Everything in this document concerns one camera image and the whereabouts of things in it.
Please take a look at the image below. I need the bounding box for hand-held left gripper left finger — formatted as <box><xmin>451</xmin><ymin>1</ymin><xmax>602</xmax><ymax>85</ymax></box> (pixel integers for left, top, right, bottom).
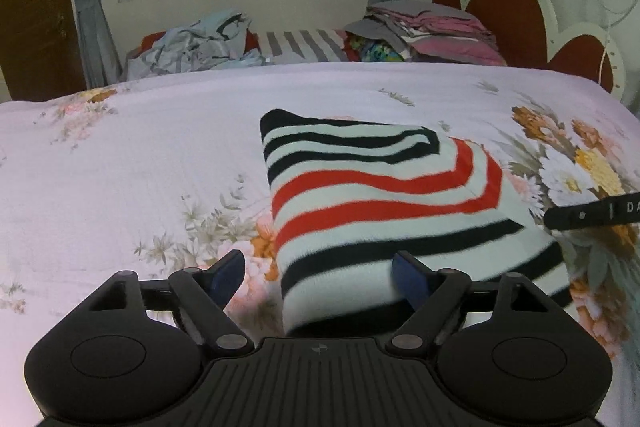
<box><xmin>75</xmin><ymin>251</ymin><xmax>256</xmax><ymax>356</ymax></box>

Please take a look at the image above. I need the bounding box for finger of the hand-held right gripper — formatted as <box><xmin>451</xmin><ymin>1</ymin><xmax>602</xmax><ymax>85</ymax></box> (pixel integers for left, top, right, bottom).
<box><xmin>544</xmin><ymin>199</ymin><xmax>616</xmax><ymax>231</ymax></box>

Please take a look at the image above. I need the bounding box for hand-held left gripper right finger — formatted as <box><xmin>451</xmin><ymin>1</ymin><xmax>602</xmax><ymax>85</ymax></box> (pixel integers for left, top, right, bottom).
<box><xmin>385</xmin><ymin>250</ymin><xmax>559</xmax><ymax>356</ymax></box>

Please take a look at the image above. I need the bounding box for red black white striped sweater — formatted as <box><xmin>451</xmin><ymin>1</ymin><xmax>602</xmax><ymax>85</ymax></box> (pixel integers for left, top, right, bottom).
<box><xmin>259</xmin><ymin>108</ymin><xmax>574</xmax><ymax>339</ymax></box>

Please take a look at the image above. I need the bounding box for stack of folded clothes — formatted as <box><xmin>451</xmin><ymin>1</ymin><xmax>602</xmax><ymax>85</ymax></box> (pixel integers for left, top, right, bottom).
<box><xmin>344</xmin><ymin>0</ymin><xmax>509</xmax><ymax>68</ymax></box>

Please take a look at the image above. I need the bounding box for pile of grey clothes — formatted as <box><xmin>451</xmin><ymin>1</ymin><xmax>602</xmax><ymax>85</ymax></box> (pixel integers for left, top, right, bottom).
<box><xmin>122</xmin><ymin>9</ymin><xmax>274</xmax><ymax>82</ymax></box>

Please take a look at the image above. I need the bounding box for floral pink bed sheet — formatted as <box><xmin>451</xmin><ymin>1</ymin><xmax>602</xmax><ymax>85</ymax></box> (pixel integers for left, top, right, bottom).
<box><xmin>0</xmin><ymin>62</ymin><xmax>640</xmax><ymax>427</ymax></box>

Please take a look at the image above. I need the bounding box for red and white headboard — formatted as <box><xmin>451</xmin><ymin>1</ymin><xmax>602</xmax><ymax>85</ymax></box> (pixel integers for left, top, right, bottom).
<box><xmin>432</xmin><ymin>0</ymin><xmax>627</xmax><ymax>100</ymax></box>

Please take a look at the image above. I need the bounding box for colourful printed cloth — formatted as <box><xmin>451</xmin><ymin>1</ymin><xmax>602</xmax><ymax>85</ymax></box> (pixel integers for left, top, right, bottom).
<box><xmin>349</xmin><ymin>34</ymin><xmax>412</xmax><ymax>62</ymax></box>

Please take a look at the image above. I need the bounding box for grey striped pillow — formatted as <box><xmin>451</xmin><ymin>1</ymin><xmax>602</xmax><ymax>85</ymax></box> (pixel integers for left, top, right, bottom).
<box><xmin>255</xmin><ymin>28</ymin><xmax>352</xmax><ymax>64</ymax></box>

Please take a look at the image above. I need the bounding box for brown wooden door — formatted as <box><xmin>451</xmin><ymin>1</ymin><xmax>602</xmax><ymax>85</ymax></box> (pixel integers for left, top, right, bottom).
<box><xmin>0</xmin><ymin>0</ymin><xmax>89</xmax><ymax>104</ymax></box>

